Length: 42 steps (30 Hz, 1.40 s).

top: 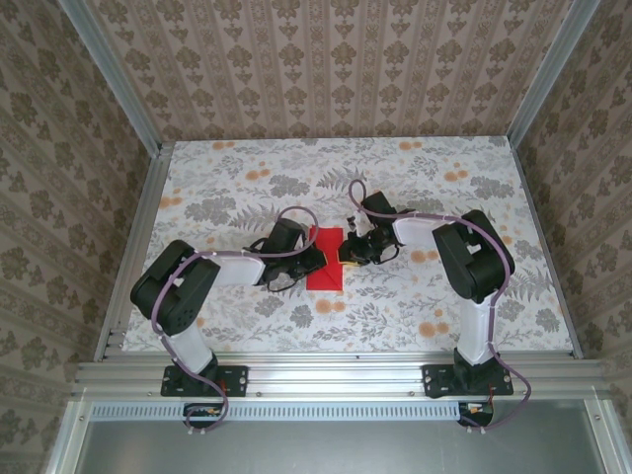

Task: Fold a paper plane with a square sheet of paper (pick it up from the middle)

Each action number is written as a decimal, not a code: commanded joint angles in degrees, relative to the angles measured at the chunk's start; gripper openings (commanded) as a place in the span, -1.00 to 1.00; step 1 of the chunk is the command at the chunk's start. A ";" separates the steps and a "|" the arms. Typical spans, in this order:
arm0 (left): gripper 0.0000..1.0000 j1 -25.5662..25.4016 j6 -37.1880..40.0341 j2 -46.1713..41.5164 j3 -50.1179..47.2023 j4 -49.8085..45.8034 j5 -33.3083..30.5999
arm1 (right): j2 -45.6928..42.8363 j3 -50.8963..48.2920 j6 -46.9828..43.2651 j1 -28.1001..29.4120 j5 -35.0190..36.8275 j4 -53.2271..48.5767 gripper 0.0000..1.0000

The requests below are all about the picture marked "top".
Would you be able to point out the floral patterned table cover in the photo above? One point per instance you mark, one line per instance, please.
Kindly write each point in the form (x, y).
(296, 163)

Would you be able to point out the black connector board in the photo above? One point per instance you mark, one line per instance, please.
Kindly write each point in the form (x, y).
(202, 419)
(476, 417)

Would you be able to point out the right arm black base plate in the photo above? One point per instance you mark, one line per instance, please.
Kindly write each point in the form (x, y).
(432, 380)

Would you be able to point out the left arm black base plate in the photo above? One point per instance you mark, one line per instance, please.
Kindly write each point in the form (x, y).
(237, 380)

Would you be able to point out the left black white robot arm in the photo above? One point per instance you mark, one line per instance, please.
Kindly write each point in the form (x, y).
(173, 291)

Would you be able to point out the red square paper sheet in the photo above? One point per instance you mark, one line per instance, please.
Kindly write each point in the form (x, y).
(326, 281)

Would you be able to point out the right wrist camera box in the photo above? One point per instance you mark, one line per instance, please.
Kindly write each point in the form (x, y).
(359, 224)

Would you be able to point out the grey sheet metal panel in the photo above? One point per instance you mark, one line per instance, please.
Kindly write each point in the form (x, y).
(336, 444)

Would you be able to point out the long aluminium mounting rail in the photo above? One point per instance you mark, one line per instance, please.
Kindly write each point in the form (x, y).
(336, 375)

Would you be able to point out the aluminium side rail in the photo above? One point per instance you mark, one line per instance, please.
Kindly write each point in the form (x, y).
(539, 222)
(144, 207)

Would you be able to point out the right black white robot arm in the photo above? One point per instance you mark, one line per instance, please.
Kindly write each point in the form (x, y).
(474, 257)

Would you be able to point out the aluminium frame post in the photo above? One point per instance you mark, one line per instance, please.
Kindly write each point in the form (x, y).
(120, 79)
(550, 69)

